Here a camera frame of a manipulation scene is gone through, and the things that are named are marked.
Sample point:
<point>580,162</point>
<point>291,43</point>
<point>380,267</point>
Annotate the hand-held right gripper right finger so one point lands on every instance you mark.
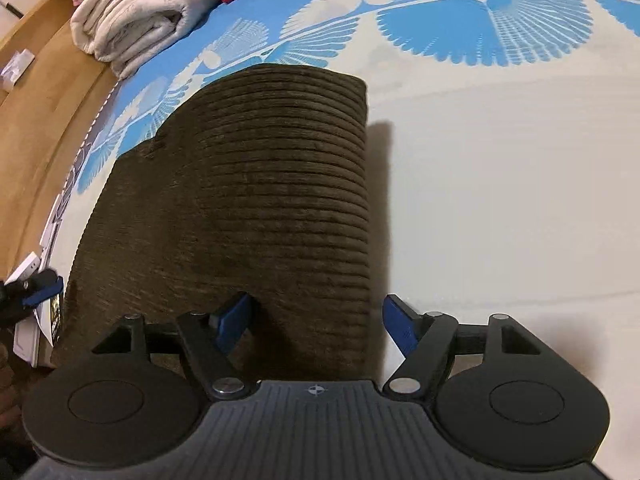
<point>400,322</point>

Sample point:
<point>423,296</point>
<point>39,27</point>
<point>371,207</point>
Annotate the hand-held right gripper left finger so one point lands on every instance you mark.
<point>232,321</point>

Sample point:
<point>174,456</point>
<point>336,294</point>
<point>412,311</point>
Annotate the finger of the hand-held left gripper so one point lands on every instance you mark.
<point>45,290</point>

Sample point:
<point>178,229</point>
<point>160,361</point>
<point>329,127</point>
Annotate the white flat box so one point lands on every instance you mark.
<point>32,335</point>

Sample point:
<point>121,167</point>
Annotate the blue white printed bedsheet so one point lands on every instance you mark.
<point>500,185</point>

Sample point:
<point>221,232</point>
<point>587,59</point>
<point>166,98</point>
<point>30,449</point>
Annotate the cream folded blanket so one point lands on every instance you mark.
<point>135,15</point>

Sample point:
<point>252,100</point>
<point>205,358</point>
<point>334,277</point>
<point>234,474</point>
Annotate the wooden bed frame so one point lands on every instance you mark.
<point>40,135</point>

